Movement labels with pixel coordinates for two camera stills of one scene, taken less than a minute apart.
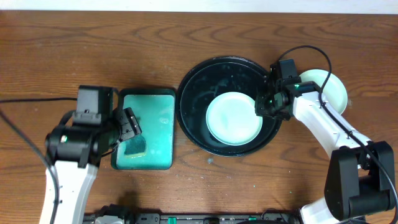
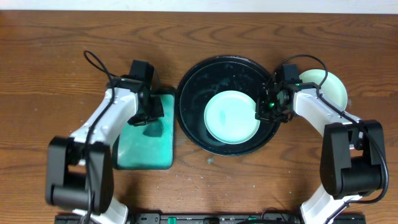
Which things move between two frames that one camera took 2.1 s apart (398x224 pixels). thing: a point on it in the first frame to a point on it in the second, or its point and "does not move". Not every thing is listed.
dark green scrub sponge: (135, 147) to (154, 129)
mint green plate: (334, 91) does not move
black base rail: (273, 216) does not move
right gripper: (260, 109) does not move
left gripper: (127, 123) to (149, 113)
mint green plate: (231, 119) does not move
